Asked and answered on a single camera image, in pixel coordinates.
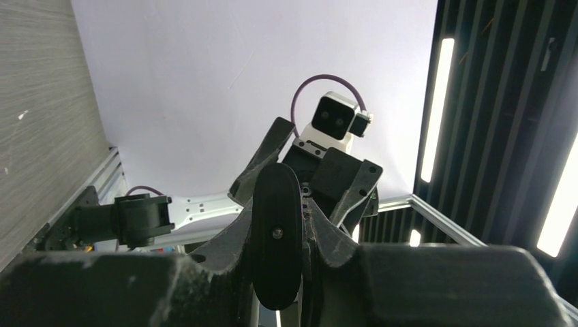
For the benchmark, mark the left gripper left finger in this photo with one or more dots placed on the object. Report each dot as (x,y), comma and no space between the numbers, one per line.
(209,287)

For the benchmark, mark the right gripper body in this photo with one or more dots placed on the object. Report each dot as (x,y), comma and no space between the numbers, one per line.
(328,177)

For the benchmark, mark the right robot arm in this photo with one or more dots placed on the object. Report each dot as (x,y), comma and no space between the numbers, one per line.
(274,187)

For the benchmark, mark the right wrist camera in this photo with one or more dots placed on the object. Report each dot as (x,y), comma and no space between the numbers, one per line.
(336,121)

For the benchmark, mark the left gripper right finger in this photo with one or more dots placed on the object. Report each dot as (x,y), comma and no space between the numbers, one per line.
(398,285)

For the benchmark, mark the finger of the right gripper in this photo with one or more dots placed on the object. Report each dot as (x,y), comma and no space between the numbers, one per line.
(363,184)
(268,152)

